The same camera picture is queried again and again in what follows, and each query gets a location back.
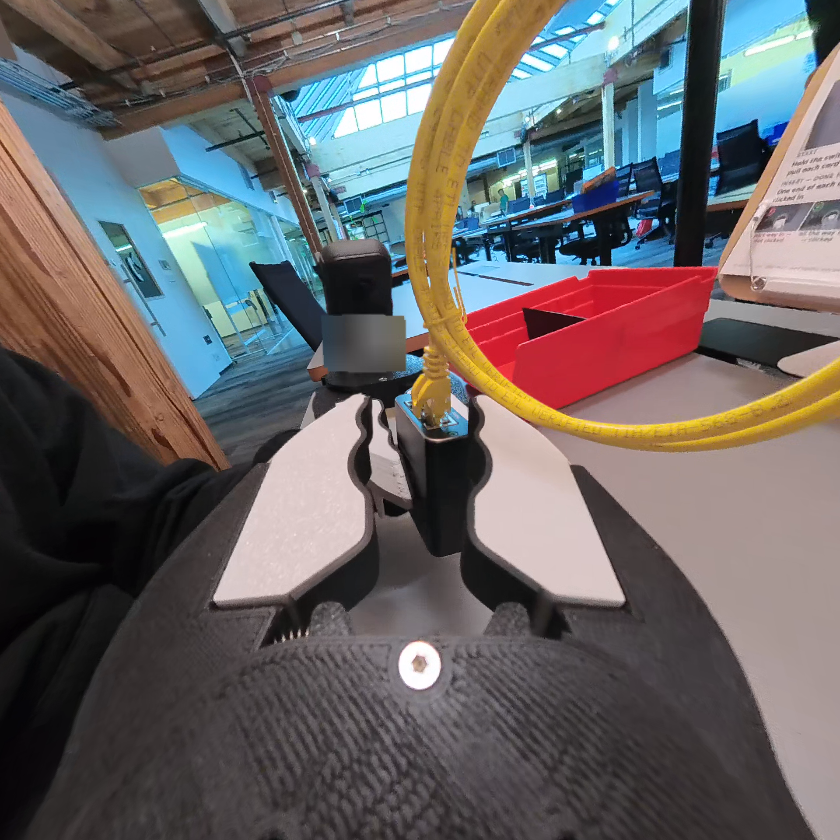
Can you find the red plastic bin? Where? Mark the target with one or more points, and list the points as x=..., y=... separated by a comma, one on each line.
x=623, y=348

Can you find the black office chair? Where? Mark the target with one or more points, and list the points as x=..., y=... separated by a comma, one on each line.
x=289, y=302
x=646, y=184

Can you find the wooden pillar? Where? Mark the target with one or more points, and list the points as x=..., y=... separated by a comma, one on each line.
x=79, y=295

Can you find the black bin divider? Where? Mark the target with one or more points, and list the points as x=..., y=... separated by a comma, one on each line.
x=551, y=323

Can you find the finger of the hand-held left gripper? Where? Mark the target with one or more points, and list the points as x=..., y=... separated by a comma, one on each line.
x=390, y=479

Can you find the person's torso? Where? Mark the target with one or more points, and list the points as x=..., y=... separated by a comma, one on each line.
x=65, y=525

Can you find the black network switch box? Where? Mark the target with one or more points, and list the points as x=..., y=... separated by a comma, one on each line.
x=439, y=485

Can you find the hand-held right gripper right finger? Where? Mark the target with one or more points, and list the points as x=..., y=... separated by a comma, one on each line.
x=538, y=525

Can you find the black framed picture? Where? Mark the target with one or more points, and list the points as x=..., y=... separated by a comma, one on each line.
x=131, y=259

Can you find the printed instruction sheet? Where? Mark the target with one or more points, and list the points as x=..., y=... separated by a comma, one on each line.
x=807, y=197

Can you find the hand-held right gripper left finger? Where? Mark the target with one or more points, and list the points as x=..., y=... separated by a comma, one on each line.
x=302, y=518

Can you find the person's left forearm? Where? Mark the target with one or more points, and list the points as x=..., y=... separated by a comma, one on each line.
x=275, y=446

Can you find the blue storage bin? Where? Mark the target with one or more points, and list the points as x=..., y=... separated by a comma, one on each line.
x=596, y=197

